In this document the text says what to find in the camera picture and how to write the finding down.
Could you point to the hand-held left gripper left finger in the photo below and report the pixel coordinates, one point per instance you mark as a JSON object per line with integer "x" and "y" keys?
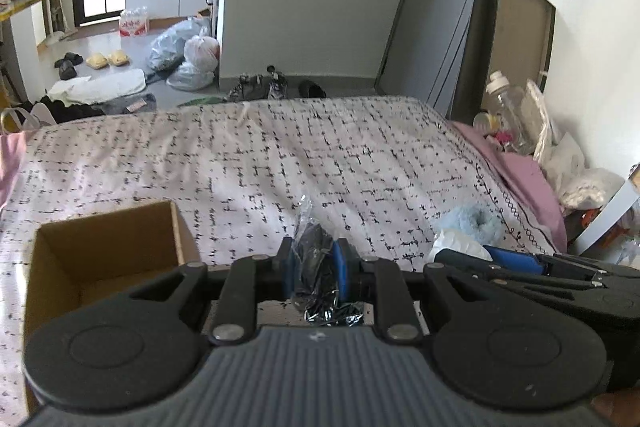
{"x": 287, "y": 272}

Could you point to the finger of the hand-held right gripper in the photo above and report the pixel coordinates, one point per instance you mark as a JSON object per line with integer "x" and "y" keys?
{"x": 465, "y": 259}
{"x": 515, "y": 259}

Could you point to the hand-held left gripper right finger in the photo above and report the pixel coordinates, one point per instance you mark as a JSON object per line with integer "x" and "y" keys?
{"x": 342, "y": 272}

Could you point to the blue and white soft packet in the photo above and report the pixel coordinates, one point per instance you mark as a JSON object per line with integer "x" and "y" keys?
{"x": 457, "y": 241}

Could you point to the black cloth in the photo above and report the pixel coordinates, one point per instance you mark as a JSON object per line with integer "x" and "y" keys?
{"x": 312, "y": 257}

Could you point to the light blue fluffy scrunchie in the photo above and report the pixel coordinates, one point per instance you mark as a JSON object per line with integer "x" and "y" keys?
{"x": 470, "y": 219}

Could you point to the cardboard box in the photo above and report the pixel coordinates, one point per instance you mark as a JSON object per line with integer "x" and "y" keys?
{"x": 100, "y": 247}

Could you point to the white side table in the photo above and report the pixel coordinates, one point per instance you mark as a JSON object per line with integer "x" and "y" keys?
{"x": 615, "y": 217}

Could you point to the crumpled white plastic bag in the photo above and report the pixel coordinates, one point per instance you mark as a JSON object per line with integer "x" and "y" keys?
{"x": 565, "y": 157}

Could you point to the white black patterned bed sheet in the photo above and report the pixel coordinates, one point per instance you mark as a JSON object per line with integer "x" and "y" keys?
{"x": 300, "y": 157}

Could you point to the small white jar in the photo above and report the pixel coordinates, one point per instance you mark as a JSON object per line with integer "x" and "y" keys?
{"x": 485, "y": 123}

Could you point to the large clear plastic bottle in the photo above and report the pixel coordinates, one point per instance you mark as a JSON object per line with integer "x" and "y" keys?
{"x": 505, "y": 102}

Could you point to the black shoe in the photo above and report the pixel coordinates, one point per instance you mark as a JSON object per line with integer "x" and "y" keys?
{"x": 312, "y": 88}

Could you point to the grey sneaker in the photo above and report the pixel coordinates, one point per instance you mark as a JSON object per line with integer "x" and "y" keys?
{"x": 245, "y": 89}
{"x": 277, "y": 86}

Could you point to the green cloth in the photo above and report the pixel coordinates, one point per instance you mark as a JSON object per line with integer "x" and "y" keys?
{"x": 200, "y": 101}

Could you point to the black board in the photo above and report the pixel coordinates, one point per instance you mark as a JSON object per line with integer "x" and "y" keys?
{"x": 470, "y": 57}

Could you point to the brown folding board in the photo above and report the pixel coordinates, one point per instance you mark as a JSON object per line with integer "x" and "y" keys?
{"x": 520, "y": 52}

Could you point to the clear plastic bag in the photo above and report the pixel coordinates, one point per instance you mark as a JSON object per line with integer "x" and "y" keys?
{"x": 190, "y": 78}

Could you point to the grey floor mat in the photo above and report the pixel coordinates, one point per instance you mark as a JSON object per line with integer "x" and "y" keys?
{"x": 130, "y": 104}

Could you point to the bluish plastic bag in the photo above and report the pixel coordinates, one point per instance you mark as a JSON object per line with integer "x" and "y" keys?
{"x": 172, "y": 47}

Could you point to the white floor mat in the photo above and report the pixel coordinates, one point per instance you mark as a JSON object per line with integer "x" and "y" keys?
{"x": 110, "y": 84}

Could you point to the black leaning pole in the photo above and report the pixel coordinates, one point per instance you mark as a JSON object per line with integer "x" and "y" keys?
{"x": 400, "y": 9}

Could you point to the yellow slipper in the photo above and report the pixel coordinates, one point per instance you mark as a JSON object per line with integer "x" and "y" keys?
{"x": 97, "y": 59}
{"x": 119, "y": 57}

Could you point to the dark clothes pile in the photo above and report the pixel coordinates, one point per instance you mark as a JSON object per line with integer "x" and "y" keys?
{"x": 65, "y": 109}

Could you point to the pack of water bottles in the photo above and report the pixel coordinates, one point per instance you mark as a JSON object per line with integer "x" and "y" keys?
{"x": 134, "y": 24}

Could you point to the black slipper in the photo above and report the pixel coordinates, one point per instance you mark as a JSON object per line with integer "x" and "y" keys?
{"x": 72, "y": 57}
{"x": 66, "y": 69}

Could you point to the white tote bag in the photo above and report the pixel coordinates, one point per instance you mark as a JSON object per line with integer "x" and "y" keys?
{"x": 22, "y": 121}

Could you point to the white standing fan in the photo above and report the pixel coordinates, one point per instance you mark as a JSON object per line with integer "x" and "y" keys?
{"x": 50, "y": 7}

